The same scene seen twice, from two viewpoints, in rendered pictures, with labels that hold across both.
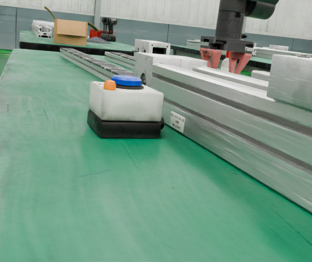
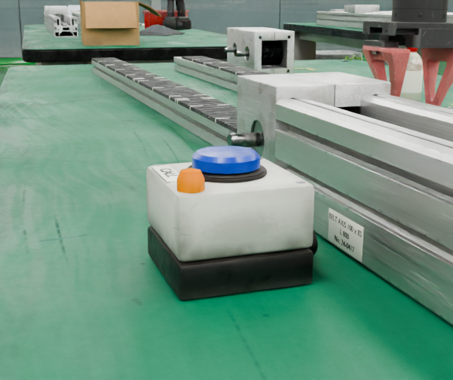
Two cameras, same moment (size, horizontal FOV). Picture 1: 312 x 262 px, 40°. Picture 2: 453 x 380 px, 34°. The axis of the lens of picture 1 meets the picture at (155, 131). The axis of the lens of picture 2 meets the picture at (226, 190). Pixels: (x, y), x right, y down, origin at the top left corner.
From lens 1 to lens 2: 0.15 m
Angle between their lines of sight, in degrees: 4
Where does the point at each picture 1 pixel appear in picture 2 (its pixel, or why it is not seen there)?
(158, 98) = (301, 197)
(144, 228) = not seen: outside the picture
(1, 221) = not seen: outside the picture
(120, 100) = (217, 213)
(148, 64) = (267, 102)
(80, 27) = (126, 12)
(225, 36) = (414, 18)
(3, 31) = (0, 28)
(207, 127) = (424, 258)
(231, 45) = (429, 35)
